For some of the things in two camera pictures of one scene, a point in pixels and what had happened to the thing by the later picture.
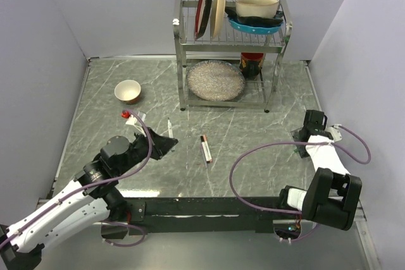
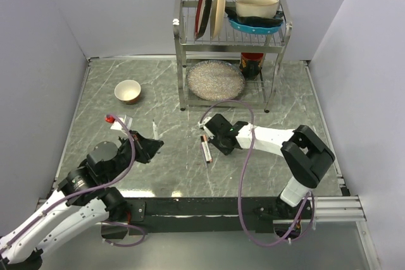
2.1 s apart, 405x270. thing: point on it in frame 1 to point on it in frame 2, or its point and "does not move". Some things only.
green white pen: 170,128 to 154,129
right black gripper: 302,152 to 225,151
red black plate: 204,9 does not move
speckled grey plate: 215,80 does not move
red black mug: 250,64 does not move
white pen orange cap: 207,148 does not move
